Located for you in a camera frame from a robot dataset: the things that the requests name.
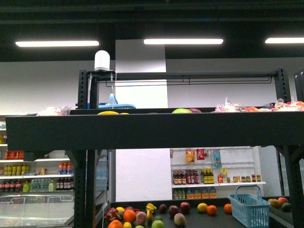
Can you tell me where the black metal shelf rack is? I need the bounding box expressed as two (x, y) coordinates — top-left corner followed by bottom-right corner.
(6, 70), (304, 228)

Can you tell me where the white cylindrical device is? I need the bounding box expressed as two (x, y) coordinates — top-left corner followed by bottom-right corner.
(94, 50), (110, 71)

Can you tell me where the small blue background basket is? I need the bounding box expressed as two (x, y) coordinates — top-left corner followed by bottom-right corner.
(228, 185), (271, 228)

